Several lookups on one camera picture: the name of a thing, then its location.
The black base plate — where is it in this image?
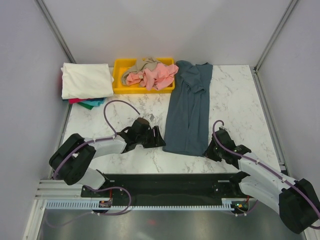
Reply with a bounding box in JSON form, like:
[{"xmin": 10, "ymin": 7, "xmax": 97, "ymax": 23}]
[{"xmin": 81, "ymin": 172, "xmax": 247, "ymax": 207}]

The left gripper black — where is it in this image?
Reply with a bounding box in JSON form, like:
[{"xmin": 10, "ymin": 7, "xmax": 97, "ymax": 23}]
[{"xmin": 136, "ymin": 125, "xmax": 166, "ymax": 149}]

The aluminium frame rail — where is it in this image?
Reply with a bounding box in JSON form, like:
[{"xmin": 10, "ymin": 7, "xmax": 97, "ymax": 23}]
[{"xmin": 34, "ymin": 178, "xmax": 310, "ymax": 201}]

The beige t-shirt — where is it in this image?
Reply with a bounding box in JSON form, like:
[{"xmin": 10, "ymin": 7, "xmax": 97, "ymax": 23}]
[{"xmin": 121, "ymin": 57, "xmax": 160, "ymax": 86}]

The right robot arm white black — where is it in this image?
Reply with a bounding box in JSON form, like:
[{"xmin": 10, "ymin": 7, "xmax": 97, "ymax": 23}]
[{"xmin": 204, "ymin": 127, "xmax": 320, "ymax": 234}]

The pink t-shirt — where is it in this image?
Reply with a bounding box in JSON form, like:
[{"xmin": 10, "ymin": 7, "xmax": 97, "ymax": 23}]
[{"xmin": 125, "ymin": 63, "xmax": 179, "ymax": 91}]

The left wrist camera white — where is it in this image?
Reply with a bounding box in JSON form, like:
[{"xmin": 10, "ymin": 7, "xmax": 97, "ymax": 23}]
[{"xmin": 145, "ymin": 113, "xmax": 155, "ymax": 123}]

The folded light blue t-shirt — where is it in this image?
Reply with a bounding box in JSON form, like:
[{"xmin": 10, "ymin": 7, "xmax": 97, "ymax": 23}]
[{"xmin": 82, "ymin": 97, "xmax": 106, "ymax": 107}]

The folded green t-shirt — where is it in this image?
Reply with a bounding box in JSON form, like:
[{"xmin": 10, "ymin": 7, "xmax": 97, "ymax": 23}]
[{"xmin": 77, "ymin": 101, "xmax": 100, "ymax": 110}]

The folded white t-shirt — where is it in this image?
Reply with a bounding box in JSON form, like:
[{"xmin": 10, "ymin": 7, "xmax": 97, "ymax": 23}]
[{"xmin": 61, "ymin": 62, "xmax": 114, "ymax": 100}]

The blue-grey t-shirt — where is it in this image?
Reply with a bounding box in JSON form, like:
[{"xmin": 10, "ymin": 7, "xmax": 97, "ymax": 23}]
[{"xmin": 162, "ymin": 60, "xmax": 213, "ymax": 157}]

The folded red t-shirt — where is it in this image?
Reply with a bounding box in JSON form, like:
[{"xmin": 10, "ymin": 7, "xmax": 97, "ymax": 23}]
[{"xmin": 68, "ymin": 98, "xmax": 86, "ymax": 104}]

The yellow plastic bin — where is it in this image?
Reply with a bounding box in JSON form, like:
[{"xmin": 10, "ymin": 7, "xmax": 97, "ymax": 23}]
[{"xmin": 112, "ymin": 58, "xmax": 175, "ymax": 95}]

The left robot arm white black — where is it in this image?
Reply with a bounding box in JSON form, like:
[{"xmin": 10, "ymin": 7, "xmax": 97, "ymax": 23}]
[{"xmin": 49, "ymin": 117, "xmax": 166, "ymax": 197}]

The right aluminium post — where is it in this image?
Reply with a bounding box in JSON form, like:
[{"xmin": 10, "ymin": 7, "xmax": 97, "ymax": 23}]
[{"xmin": 252, "ymin": 0, "xmax": 300, "ymax": 75}]

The left aluminium post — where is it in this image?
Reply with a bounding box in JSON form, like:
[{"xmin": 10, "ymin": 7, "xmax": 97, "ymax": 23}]
[{"xmin": 34, "ymin": 0, "xmax": 76, "ymax": 64}]

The white slotted cable duct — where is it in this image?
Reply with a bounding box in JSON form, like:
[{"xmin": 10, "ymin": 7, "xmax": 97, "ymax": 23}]
[{"xmin": 45, "ymin": 198, "xmax": 234, "ymax": 211}]

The aluminium post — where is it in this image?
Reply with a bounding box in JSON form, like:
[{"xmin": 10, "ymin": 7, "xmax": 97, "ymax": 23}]
[
  {"xmin": 252, "ymin": 0, "xmax": 300, "ymax": 75},
  {"xmin": 34, "ymin": 0, "xmax": 76, "ymax": 64}
]

